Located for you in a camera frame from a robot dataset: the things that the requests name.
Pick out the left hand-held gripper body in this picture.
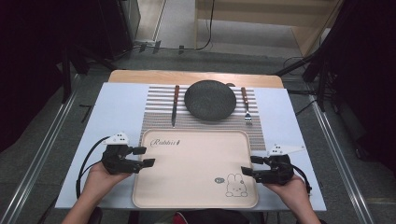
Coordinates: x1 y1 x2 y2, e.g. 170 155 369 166
101 132 145 175

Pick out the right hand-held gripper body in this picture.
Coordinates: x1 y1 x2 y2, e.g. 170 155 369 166
253 143 306 186

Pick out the beige tray with rabbit print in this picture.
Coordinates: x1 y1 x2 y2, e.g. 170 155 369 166
132 129 260 209

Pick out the wooden handled knife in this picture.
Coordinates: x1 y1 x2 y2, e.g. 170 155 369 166
171 84 180 129

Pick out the wooden handled fork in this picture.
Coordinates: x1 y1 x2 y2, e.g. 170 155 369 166
240 86 253 126

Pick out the dark grey speckled plate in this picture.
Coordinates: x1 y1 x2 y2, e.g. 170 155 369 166
183 79 237 122

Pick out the person's right hand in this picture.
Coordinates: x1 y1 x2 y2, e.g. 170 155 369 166
262 175 310 213

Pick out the person's left hand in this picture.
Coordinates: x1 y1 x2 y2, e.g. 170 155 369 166
83 161 132 200

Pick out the striped woven placemat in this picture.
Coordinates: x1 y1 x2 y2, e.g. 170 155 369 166
138 85 267 152

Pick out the person's red shoe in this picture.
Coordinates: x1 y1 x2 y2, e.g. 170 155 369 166
172 212 190 224

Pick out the black metal stand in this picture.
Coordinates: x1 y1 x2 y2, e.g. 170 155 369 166
274 46 332 113

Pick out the black cabinet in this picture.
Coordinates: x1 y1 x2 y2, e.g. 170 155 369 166
96 0 141 61

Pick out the light wooden shelf unit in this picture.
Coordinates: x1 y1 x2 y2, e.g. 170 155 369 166
194 0 344 58

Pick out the right hand-held gripper black cable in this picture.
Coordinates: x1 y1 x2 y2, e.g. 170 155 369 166
290 163 313 195

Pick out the hand-held gripper black cable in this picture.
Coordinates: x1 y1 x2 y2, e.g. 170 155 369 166
290 163 313 195
75 135 110 200

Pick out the left hand-held gripper black cable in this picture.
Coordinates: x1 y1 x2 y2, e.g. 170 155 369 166
75 135 110 200

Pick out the metal floor rail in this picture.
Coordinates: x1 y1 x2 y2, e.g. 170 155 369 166
0 90 78 224
307 92 375 224

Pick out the hanging black cable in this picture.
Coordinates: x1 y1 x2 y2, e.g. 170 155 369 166
195 0 216 51

